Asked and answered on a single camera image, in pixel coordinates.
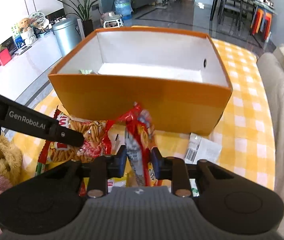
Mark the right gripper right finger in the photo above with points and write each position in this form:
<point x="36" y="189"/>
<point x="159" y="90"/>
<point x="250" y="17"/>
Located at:
<point x="173" y="169"/>

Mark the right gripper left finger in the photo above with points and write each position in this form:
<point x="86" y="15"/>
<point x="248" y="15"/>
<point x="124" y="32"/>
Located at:
<point x="102" y="169"/>

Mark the red Mimi snack bag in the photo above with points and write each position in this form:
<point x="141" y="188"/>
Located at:
<point x="91" y="137"/>

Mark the red biscuit snack packet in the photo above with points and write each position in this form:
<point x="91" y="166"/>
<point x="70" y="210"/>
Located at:
<point x="139" y="138"/>

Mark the white barcode snack packet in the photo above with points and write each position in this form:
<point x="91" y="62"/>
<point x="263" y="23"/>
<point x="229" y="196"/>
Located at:
<point x="201" y="148"/>

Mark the yellow plush blanket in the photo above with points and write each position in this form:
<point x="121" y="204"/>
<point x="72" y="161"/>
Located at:
<point x="10" y="160"/>

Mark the white low cabinet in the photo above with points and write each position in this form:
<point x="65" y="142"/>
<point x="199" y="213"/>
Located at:
<point x="19" y="73"/>

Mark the red box on cabinet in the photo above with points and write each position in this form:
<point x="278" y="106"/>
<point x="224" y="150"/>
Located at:
<point x="5" y="57"/>

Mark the yellow checkered tablecloth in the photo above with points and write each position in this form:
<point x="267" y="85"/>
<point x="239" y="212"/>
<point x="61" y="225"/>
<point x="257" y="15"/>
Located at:
<point x="245" y="130"/>

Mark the plush toy on cabinet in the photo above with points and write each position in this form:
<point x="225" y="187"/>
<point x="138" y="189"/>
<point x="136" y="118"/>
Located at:
<point x="24" y="25"/>

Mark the orange cardboard box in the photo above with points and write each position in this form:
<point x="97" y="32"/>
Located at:
<point x="177" y="75"/>

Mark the green white snack packet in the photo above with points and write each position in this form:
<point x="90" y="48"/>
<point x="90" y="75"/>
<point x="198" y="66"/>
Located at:
<point x="86" y="72"/>

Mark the grey metal trash can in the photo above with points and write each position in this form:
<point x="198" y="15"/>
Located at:
<point x="67" y="34"/>

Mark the potted green plant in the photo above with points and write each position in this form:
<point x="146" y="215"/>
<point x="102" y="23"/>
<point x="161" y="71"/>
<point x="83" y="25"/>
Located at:
<point x="82" y="9"/>

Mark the small white round stool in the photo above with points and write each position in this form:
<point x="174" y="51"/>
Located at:
<point x="111" y="20"/>

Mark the blue water jug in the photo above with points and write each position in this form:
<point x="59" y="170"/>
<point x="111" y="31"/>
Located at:
<point x="123" y="8"/>

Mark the stacked orange stools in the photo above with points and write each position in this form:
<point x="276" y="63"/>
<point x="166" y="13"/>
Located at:
<point x="261" y="23"/>

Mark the dark dining chair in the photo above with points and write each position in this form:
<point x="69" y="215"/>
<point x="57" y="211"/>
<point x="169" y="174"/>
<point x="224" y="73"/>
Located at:
<point x="236" y="6"/>

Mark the dining table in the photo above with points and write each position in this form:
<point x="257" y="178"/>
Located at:
<point x="257" y="3"/>

